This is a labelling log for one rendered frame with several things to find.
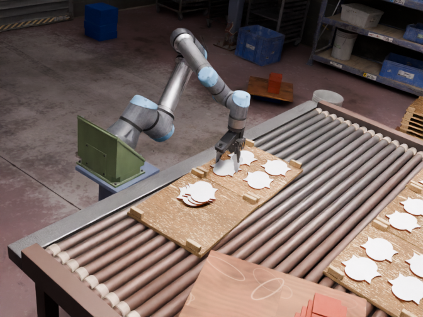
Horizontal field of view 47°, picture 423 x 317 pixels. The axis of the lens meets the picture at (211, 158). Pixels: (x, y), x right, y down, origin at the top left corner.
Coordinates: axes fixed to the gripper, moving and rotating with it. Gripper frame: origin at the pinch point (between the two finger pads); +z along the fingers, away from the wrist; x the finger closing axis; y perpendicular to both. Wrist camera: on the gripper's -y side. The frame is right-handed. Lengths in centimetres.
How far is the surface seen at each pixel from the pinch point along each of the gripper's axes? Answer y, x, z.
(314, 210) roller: 5.1, -43.2, 3.5
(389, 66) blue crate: 450, 46, 45
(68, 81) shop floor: 153, 286, 85
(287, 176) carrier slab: 17.4, -23.3, 0.9
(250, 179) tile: 0.7, -13.2, 0.7
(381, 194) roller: 40, -61, 2
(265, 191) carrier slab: -1.1, -22.3, 1.7
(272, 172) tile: 13.9, -17.0, 0.2
